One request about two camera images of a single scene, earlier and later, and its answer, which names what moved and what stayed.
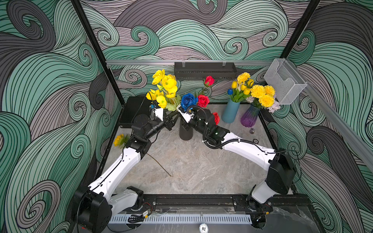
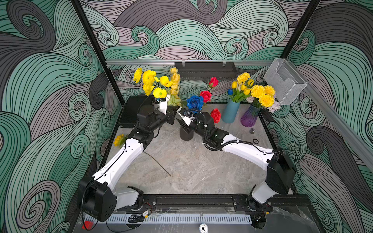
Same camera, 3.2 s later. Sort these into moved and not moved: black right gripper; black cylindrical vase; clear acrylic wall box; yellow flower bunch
Moved: yellow flower bunch
Not moved: clear acrylic wall box; black cylindrical vase; black right gripper
